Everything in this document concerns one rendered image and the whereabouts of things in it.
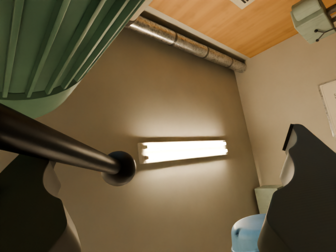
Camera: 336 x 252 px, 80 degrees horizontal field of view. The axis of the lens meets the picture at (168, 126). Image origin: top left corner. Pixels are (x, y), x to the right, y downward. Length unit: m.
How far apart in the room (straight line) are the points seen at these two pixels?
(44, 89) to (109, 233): 1.50
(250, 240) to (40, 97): 0.36
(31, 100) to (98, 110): 1.49
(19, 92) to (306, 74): 3.07
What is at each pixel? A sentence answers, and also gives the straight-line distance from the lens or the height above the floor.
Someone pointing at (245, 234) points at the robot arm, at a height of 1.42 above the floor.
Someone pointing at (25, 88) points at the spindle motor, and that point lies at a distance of 0.21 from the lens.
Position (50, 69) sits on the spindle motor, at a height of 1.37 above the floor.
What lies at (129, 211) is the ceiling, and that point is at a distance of 1.72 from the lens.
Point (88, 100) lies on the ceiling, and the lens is 1.70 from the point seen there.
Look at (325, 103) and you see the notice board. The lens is 3.02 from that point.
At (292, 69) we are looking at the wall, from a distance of 3.21.
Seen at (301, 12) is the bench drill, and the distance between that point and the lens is 2.16.
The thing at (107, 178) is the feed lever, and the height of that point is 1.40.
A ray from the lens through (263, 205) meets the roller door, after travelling 3.07.
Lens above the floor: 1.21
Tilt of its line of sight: 47 degrees up
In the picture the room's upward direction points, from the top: 111 degrees counter-clockwise
